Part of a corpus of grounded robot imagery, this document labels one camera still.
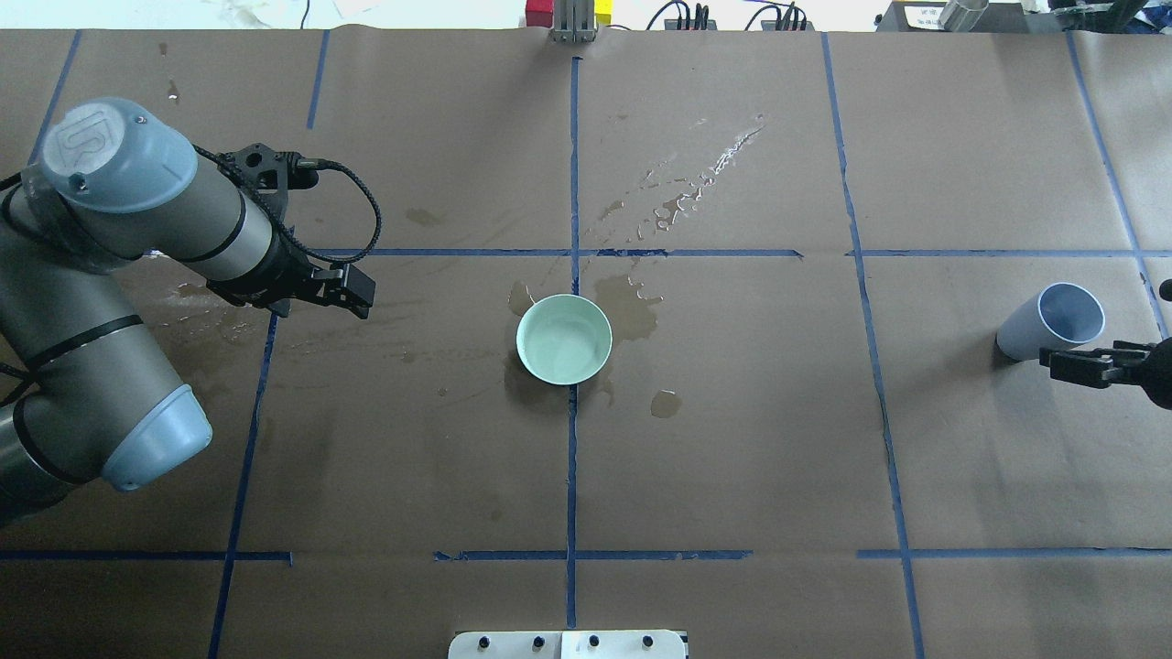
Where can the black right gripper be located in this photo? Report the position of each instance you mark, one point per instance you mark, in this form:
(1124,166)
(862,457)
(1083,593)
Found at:
(1159,371)

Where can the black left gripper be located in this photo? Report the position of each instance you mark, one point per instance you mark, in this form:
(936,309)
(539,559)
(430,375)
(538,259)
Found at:
(275,279)

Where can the blue plastic cup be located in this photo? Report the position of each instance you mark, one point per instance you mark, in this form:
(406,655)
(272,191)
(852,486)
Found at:
(1063,316)

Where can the mint green bowl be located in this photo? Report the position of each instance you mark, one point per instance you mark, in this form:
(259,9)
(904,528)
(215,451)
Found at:
(564,339)

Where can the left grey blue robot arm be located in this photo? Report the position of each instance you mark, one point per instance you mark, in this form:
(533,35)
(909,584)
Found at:
(97,399)

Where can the red block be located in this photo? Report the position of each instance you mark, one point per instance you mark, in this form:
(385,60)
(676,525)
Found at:
(539,13)

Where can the small metal can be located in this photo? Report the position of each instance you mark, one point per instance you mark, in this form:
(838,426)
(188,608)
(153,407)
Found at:
(961,16)

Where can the yellow block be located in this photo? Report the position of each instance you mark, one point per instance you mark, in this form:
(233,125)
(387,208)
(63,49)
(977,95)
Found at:
(603,11)

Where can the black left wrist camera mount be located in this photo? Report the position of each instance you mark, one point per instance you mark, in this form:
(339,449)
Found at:
(266,175)

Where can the aluminium frame post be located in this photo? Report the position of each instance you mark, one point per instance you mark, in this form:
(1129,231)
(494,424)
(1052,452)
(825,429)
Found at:
(573,21)

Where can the white mast base plate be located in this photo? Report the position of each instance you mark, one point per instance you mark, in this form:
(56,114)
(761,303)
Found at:
(652,643)

